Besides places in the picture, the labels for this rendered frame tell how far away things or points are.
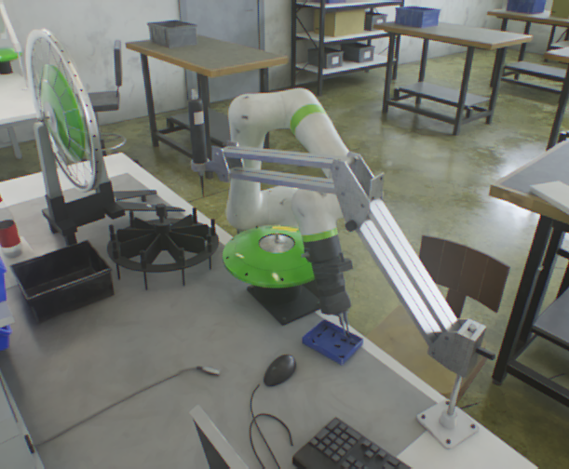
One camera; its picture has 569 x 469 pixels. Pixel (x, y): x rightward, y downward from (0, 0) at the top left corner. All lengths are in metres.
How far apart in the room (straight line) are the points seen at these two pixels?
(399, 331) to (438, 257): 0.31
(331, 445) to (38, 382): 0.73
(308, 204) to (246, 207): 0.55
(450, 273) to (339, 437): 0.99
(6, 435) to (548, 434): 2.14
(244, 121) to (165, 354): 0.70
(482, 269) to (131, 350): 1.21
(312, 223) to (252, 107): 0.45
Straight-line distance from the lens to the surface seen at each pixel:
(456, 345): 1.06
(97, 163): 1.63
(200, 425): 0.79
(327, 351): 1.33
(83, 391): 1.35
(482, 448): 1.24
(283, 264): 1.37
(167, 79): 6.34
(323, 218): 1.24
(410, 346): 1.85
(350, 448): 1.15
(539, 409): 2.68
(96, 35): 5.96
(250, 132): 1.55
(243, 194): 1.71
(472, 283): 1.96
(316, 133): 1.46
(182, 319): 1.48
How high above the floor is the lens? 1.86
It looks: 31 degrees down
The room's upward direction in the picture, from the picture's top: straight up
